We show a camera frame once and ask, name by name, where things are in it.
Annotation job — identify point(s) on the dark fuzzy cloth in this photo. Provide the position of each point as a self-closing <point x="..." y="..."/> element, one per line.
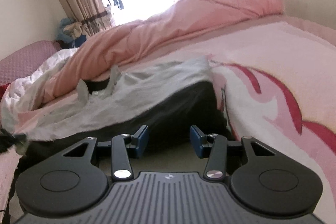
<point x="11" y="141"/>

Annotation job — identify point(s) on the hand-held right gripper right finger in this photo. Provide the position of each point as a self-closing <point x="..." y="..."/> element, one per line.
<point x="195" y="140"/>

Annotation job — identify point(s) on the grey and black jacket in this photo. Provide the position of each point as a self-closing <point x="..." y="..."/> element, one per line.
<point x="147" y="87"/>

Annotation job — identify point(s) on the white quilt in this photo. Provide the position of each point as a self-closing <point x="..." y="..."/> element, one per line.
<point x="29" y="87"/>

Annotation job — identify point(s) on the pink printed bed sheet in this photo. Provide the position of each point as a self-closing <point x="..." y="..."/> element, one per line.
<point x="278" y="61"/>

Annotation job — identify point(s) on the pink quilt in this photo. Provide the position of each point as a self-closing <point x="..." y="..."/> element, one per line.
<point x="168" y="29"/>

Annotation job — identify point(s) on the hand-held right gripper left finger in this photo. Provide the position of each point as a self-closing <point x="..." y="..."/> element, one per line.
<point x="142" y="140"/>

